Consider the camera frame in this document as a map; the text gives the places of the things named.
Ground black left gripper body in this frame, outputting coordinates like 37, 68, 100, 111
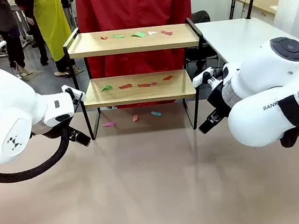
30, 118, 74, 143

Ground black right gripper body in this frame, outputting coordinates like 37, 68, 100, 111
206, 82, 233, 117

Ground two-tier wooden metal shelf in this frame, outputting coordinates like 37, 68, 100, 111
60, 13, 215, 144

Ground large white table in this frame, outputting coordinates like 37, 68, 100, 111
194, 11, 299, 70

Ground black office chair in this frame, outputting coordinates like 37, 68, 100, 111
181, 9, 220, 72

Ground large green paper scrap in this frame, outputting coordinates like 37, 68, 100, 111
130, 31, 146, 40

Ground person in yellow apron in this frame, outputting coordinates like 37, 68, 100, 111
13, 0, 84, 82

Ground wooden background desk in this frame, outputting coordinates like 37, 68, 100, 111
232, 0, 283, 21

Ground person in dark clothes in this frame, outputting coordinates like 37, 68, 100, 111
0, 0, 29, 81

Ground person in red coat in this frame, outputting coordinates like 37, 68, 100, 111
74, 0, 203, 114

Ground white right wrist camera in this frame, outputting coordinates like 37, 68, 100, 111
191, 65, 227, 89

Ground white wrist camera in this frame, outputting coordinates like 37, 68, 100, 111
191, 65, 227, 89
60, 83, 87, 106

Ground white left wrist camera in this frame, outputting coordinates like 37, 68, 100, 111
60, 83, 87, 106

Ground black arm strap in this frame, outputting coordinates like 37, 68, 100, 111
275, 94, 299, 149

